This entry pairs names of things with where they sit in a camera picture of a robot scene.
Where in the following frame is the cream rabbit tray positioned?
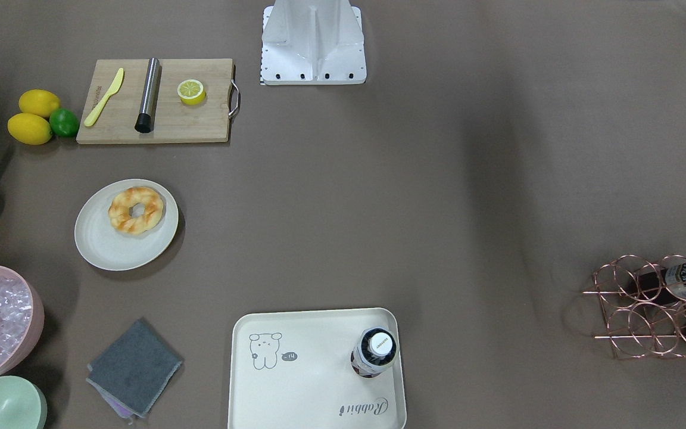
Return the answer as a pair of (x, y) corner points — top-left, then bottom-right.
(227, 307), (407, 428)

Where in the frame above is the cream round plate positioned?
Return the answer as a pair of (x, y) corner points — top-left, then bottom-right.
(74, 179), (179, 271)

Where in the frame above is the bamboo cutting board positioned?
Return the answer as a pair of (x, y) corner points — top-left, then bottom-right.
(76, 58), (239, 145)

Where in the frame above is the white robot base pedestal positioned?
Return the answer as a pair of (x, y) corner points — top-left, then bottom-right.
(260, 1), (367, 85)

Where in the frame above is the yellow plastic knife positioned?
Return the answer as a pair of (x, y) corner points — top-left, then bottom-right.
(83, 68), (125, 128)

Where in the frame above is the copper wire bottle rack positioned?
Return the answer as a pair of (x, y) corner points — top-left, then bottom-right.
(585, 254), (686, 359)

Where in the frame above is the yellow lemon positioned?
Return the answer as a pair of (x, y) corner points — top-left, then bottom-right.
(17, 89), (61, 119)
(7, 113), (54, 145)

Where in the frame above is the braided glazed donut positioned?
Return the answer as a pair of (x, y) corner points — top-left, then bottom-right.
(107, 186), (164, 235)

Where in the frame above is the half lemon slice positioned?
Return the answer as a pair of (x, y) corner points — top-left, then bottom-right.
(177, 79), (207, 105)

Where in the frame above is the green bowl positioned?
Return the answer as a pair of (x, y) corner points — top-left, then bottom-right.
(0, 377), (48, 428)

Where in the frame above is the grey folded cloth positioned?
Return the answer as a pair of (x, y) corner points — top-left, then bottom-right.
(86, 319), (182, 424)

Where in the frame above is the dark drink bottle in rack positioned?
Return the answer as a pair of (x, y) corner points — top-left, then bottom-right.
(638, 262), (686, 305)

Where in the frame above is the green lime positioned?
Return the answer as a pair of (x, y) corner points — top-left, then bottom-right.
(48, 108), (80, 138)

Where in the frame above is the steel cylinder black cap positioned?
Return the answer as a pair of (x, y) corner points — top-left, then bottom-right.
(134, 57), (163, 133)

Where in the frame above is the dark drink bottle on tray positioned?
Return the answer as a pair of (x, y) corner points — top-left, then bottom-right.
(350, 327), (398, 378)

